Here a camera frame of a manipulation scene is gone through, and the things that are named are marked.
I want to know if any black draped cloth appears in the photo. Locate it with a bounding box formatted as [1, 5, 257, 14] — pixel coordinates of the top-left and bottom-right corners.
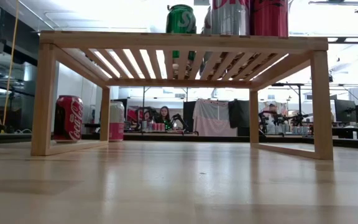
[227, 99, 251, 129]

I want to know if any black partition panel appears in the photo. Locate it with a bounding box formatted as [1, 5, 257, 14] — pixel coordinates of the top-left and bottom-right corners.
[183, 101, 197, 133]

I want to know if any white draped cloth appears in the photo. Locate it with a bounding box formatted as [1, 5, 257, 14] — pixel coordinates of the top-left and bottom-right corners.
[193, 98, 239, 137]

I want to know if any ceiling light fixture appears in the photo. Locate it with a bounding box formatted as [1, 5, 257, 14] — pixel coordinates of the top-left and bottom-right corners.
[308, 0, 358, 14]

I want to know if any black pole stand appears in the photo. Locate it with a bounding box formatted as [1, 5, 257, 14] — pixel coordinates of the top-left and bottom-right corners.
[272, 82, 306, 124]

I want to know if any black metal table frame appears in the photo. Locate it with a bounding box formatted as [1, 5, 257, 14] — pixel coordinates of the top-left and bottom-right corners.
[0, 132, 358, 152]

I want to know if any green Sprite can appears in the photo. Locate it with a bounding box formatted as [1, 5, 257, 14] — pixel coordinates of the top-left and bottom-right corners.
[165, 4, 198, 62]

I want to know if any red cola can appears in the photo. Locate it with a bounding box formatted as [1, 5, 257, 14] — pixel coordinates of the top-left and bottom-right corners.
[53, 95, 84, 144]
[248, 0, 290, 37]

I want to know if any silver and pink can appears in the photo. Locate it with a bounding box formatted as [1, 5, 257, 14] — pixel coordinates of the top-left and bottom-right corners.
[109, 100, 126, 142]

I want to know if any person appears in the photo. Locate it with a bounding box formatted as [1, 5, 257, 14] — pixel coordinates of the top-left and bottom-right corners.
[143, 110, 155, 124]
[157, 105, 173, 131]

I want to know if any wooden slatted shelf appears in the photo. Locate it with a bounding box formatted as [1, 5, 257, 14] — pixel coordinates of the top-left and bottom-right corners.
[30, 30, 334, 161]

